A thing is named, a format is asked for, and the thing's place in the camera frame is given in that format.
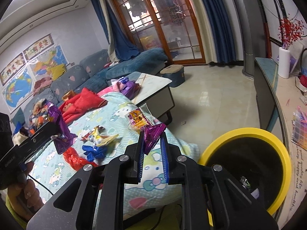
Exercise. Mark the white drawing board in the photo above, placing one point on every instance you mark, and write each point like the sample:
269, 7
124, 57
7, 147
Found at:
297, 57

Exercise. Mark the red yellow carton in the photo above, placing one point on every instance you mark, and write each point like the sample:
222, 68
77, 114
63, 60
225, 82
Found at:
149, 42

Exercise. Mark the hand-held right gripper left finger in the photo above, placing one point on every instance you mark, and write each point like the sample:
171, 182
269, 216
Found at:
141, 153

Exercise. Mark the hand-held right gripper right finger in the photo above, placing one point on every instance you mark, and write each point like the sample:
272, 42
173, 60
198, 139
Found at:
165, 158

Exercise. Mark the pink clothes pile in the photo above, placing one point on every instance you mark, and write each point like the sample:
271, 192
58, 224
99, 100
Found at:
43, 83

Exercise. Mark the wooden glass sliding door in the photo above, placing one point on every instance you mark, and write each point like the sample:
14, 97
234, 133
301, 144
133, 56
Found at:
158, 16

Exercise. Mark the gold gift box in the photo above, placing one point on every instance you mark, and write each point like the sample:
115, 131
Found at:
69, 95

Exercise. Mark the red foil wrapper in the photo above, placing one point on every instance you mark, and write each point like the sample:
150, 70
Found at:
74, 159

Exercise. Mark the framed calligraphy picture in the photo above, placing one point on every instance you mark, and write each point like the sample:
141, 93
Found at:
12, 71
37, 47

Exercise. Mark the yellow cushion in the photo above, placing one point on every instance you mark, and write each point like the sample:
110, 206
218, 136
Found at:
57, 71

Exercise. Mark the red cloth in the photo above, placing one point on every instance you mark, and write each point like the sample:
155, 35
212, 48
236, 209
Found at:
84, 100

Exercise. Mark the clear bead organizer box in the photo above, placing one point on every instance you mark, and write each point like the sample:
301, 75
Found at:
299, 124

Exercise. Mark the country map poster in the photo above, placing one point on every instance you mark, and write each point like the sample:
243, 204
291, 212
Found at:
48, 60

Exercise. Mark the person's left hand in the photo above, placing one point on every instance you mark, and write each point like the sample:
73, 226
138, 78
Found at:
31, 196

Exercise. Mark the yellow-rimmed black bin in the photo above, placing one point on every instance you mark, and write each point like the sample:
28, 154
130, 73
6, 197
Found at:
239, 131

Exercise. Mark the colourful patterned clothes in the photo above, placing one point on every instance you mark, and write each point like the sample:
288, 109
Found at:
39, 115

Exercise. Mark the television stand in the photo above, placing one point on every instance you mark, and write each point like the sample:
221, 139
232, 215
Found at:
268, 88

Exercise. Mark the red berry branches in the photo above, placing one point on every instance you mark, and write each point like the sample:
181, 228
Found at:
291, 32

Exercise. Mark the blue crumpled wrapper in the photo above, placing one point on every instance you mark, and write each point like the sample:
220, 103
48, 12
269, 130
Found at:
94, 153

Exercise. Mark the grey tower air conditioner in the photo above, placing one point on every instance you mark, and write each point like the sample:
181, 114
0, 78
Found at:
242, 28

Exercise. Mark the wooden stick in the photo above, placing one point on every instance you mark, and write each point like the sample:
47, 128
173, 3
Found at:
141, 87

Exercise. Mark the person's left forearm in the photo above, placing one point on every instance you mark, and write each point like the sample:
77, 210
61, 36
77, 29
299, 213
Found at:
14, 214

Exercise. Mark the white ribbed vase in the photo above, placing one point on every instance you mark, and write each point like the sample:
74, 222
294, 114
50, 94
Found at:
284, 63

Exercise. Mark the world map poster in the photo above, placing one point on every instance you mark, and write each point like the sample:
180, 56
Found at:
18, 91

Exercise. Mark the purple foil wrapper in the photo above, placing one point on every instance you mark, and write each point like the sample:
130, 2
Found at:
153, 136
61, 124

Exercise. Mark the pink cloth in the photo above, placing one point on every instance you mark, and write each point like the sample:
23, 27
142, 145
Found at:
108, 90

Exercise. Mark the blue heart-print sofa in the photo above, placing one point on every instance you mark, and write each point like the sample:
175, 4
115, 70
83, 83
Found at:
144, 62

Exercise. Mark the white-top coffee table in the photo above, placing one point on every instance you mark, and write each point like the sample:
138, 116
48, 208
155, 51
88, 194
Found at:
156, 86

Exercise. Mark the cartoon cat printed blanket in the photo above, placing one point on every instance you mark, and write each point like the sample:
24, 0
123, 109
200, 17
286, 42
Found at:
112, 115

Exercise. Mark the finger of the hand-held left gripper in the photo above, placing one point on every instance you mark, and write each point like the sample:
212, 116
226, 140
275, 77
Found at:
45, 134

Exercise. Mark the yellow white snack wrapper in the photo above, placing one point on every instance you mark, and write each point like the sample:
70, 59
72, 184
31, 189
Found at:
98, 136

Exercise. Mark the purple shiny wrapping pile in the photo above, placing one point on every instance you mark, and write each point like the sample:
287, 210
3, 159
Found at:
127, 86

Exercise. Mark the hanging sock drying rack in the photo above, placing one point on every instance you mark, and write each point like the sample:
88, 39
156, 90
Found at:
177, 14

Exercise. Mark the blue curtain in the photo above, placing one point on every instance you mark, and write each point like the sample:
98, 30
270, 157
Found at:
215, 21
120, 38

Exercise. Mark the red yarn ball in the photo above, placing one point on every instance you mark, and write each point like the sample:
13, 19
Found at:
302, 81

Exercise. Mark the orange snack packet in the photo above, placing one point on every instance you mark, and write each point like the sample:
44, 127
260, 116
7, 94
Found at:
139, 119

